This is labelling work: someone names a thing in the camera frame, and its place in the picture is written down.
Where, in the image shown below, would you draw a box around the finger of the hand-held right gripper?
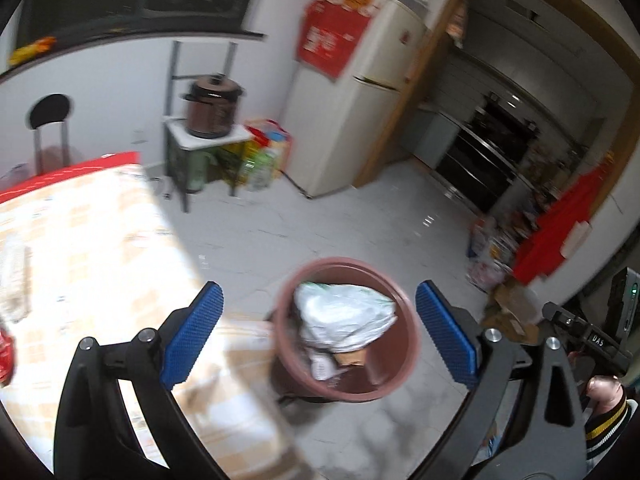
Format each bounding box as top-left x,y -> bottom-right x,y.
542,301 -> 591,342

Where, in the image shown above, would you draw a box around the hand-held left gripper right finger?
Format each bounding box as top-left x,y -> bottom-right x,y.
415,281 -> 588,480

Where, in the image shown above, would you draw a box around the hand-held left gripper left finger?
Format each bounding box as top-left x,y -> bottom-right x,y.
52,281 -> 225,480

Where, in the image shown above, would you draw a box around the white plastic bag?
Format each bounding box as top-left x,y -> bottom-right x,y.
293,281 -> 397,353

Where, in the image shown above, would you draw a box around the brown round trash bin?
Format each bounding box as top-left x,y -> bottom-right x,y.
267,257 -> 426,403

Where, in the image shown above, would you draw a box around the person's right forearm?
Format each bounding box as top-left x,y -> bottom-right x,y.
582,397 -> 640,461

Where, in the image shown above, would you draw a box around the person's right hand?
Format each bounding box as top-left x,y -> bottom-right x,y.
585,376 -> 628,416

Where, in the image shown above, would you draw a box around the cardboard box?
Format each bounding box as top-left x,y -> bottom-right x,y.
482,280 -> 543,346

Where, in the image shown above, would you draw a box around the red hanging cloth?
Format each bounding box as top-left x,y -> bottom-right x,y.
512,167 -> 608,283

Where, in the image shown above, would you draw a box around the pile of colourful packets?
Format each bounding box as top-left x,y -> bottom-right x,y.
467,215 -> 516,293

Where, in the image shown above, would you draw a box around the yellow plaid tablecloth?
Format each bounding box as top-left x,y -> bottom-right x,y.
0,151 -> 311,480

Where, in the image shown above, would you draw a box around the green boxes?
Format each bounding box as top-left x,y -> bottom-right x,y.
215,142 -> 251,186

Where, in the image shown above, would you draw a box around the black kitchen cabinet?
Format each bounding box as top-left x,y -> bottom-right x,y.
435,92 -> 541,213

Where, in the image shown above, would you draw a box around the white foam fruit net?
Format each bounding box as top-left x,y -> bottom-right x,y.
0,240 -> 31,323

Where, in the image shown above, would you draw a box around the red snack packet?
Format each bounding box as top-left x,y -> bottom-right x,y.
0,329 -> 16,386

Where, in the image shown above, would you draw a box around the white shelf board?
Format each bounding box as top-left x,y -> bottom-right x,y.
165,117 -> 251,152

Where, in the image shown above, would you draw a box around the colourful shopping bag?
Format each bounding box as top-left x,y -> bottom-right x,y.
240,119 -> 293,191

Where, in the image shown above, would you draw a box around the brown rice cooker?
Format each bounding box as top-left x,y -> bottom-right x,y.
181,74 -> 247,139

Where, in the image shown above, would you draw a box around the cream refrigerator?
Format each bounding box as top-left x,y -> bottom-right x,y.
282,0 -> 428,200

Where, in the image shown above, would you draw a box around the clear plastic bowl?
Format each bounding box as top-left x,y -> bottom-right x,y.
0,162 -> 36,188

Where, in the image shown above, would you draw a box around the black chair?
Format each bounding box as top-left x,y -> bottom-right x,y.
26,93 -> 73,173

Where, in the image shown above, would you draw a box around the dark window sill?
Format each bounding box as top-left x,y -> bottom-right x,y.
0,22 -> 266,81

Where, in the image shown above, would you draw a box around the orange snack packet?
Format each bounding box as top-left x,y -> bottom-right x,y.
9,36 -> 57,66

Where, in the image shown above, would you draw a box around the red printed cloth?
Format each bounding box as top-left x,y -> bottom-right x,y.
296,0 -> 386,81

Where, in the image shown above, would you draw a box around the wooden door frame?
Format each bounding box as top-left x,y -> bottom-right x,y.
352,0 -> 640,281

